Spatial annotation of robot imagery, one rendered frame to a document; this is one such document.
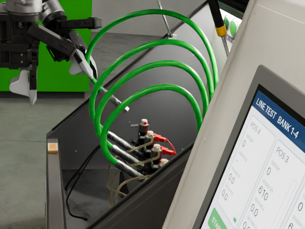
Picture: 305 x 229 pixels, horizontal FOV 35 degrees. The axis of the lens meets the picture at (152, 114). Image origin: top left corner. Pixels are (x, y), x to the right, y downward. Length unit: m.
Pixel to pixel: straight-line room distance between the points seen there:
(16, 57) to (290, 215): 0.68
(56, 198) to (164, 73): 0.57
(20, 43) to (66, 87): 3.65
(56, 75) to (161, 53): 3.14
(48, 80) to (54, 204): 3.46
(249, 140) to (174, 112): 0.93
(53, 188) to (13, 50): 0.45
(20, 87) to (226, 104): 0.47
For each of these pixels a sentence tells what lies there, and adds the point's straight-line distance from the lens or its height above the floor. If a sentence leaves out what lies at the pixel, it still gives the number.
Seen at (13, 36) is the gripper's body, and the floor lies 1.39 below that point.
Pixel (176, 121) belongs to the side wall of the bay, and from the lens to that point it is 1.70.
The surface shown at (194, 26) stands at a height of 1.40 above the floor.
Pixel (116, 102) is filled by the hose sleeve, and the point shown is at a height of 1.16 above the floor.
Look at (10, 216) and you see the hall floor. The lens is 2.99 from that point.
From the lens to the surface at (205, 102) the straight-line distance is 1.16.
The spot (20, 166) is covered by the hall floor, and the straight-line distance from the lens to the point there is 3.52.
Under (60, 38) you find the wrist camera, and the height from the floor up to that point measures 1.39.
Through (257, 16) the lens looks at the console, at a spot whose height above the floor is 1.51.
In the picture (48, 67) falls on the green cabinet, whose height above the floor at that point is 0.33.
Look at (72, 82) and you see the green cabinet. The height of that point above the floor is 0.17.
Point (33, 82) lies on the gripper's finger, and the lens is 1.09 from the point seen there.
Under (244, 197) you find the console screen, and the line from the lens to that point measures 0.76.
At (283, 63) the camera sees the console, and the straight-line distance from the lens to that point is 0.76.
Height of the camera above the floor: 1.64
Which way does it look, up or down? 21 degrees down
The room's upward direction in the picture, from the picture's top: 5 degrees clockwise
